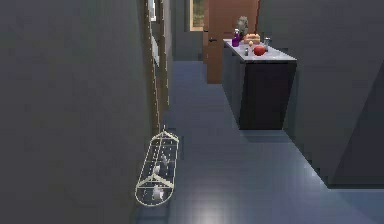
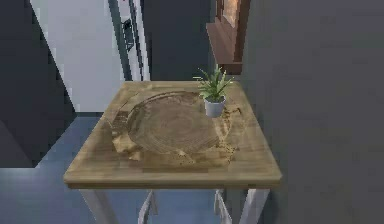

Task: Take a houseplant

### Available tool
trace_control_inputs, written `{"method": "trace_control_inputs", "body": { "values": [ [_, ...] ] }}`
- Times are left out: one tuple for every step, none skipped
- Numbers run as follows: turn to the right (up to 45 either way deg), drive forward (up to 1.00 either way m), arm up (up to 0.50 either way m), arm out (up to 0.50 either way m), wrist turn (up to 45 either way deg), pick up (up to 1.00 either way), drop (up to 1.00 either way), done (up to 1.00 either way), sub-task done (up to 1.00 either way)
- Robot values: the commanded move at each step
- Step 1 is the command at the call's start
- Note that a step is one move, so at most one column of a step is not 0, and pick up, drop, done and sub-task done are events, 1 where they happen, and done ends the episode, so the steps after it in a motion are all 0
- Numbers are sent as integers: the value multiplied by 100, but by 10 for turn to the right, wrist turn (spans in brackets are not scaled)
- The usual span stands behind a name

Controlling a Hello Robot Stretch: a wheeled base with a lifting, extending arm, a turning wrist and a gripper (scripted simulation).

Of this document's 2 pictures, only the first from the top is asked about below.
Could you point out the grey houseplant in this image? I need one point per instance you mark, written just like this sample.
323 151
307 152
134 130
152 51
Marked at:
243 25

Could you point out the dark counter cabinet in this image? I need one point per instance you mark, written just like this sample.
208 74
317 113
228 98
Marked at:
263 90

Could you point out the small dark salt shaker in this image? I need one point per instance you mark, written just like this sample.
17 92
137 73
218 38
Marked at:
246 51

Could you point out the purple spray bottle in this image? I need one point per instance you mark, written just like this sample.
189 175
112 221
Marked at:
236 39

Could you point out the orange bread loaf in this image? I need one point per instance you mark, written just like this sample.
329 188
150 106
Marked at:
252 38

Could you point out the brown room door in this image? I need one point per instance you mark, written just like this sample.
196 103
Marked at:
226 20

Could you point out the wood framed window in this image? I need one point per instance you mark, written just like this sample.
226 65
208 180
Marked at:
197 13

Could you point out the grey pepper shaker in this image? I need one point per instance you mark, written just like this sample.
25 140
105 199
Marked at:
266 43

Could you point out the brown wooden door frame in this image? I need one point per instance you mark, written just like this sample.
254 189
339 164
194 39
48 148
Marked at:
156 63

